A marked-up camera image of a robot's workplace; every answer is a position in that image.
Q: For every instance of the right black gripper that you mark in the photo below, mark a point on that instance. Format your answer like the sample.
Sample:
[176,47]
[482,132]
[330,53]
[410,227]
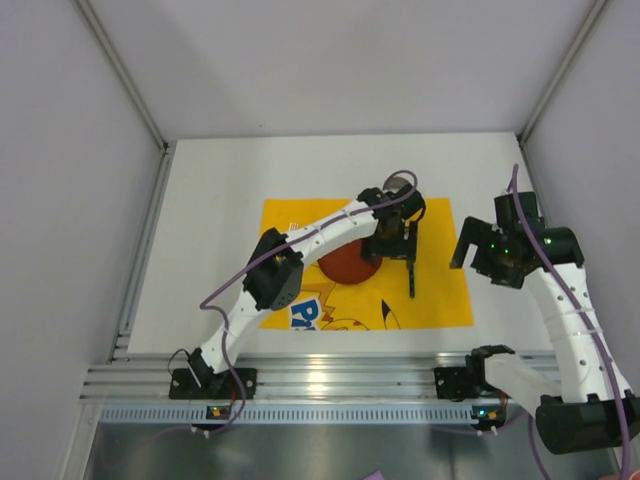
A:
[481,245]

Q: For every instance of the spoon with green handle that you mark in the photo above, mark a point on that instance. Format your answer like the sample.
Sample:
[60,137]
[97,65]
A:
[411,278]

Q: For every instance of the slotted grey cable duct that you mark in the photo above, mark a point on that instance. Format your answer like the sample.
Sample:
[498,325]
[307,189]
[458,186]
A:
[299,414]

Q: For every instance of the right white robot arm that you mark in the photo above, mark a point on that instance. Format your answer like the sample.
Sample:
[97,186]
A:
[592,406]

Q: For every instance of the yellow printed cloth mat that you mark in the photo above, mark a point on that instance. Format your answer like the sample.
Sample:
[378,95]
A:
[382,303]

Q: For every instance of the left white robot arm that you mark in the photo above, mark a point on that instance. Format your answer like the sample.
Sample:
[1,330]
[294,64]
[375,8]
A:
[272,278]

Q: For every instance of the aluminium mounting rail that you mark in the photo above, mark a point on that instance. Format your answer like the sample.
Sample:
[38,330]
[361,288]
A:
[303,377]

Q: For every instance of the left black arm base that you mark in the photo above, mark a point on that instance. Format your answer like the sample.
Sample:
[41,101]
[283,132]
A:
[215,382]

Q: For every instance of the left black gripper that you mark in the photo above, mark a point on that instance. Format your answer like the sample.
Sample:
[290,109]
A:
[395,250]

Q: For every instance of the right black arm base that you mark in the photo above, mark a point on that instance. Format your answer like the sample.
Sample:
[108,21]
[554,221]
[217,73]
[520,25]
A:
[467,382]

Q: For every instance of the white paper cup brown sleeve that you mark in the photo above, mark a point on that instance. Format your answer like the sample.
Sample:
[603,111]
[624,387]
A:
[396,182]

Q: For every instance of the red round plate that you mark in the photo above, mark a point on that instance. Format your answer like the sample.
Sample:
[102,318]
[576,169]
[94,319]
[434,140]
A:
[348,265]

